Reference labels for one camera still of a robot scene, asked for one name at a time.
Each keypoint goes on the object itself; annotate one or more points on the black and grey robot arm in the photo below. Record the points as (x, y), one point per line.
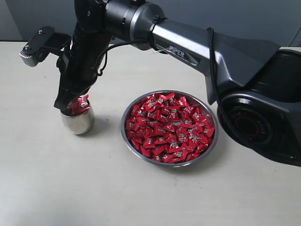
(255, 83)

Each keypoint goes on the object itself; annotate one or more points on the stainless steel cup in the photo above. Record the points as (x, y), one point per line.
(79, 124)

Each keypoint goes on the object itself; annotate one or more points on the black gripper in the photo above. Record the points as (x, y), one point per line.
(77, 66)

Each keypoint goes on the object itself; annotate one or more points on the stainless steel bowl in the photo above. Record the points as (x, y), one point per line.
(212, 131)

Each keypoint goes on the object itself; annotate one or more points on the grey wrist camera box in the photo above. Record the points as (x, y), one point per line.
(44, 42)

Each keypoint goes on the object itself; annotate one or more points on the pile of red wrapped candies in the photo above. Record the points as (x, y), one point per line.
(170, 131)

